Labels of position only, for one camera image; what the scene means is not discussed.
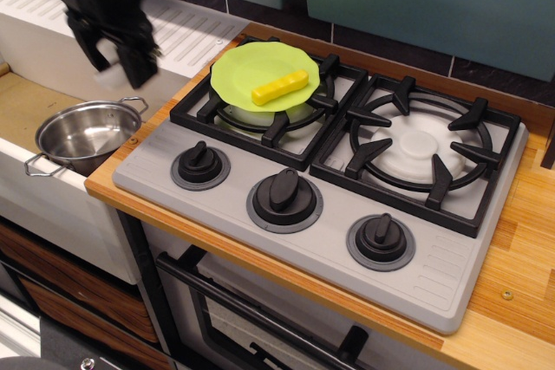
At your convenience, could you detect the black oven door handle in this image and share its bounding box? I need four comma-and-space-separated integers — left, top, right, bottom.
155, 253, 360, 370

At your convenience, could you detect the black burner grate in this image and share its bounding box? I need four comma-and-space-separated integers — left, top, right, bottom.
170, 36, 369, 171
310, 75, 522, 237

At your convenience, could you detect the white right burner cap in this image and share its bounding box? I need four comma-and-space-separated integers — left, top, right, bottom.
358, 111, 467, 185

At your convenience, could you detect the white burner cap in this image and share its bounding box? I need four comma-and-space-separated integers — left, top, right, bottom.
358, 111, 467, 185
219, 104, 323, 133

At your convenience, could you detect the white left burner cap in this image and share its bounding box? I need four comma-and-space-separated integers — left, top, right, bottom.
219, 104, 323, 133

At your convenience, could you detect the stainless steel pot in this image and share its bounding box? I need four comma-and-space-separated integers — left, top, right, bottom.
24, 96, 149, 177

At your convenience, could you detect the black right stove knob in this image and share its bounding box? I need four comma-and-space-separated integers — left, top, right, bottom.
346, 213, 416, 272

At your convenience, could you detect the black right burner grate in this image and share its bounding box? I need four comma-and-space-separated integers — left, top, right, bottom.
310, 75, 522, 237

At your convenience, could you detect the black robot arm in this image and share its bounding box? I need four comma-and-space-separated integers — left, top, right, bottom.
61, 0, 158, 89

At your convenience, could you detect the wooden drawer front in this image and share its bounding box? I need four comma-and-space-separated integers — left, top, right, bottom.
1, 218, 171, 369

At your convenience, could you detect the black left burner grate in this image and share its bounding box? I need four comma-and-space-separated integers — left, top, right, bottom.
170, 36, 369, 171

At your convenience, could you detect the lime green plate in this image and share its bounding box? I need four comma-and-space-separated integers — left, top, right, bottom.
210, 42, 320, 113

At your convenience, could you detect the white toy mushroom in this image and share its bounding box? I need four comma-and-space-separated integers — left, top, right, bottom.
94, 39, 128, 90

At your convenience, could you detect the black middle stove knob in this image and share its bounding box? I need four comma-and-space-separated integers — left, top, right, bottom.
246, 168, 323, 234

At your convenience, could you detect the black left stove knob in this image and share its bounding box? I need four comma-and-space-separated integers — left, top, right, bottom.
170, 140, 231, 191

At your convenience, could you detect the white toy sink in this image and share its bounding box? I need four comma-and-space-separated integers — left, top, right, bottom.
1, 0, 246, 284

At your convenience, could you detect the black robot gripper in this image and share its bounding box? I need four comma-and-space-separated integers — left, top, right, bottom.
62, 0, 159, 88

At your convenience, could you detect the grey toy stovetop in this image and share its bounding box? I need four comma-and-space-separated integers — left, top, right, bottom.
113, 37, 528, 334

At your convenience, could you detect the black stove knob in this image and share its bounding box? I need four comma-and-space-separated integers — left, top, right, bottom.
346, 213, 416, 272
246, 168, 323, 234
170, 140, 231, 191

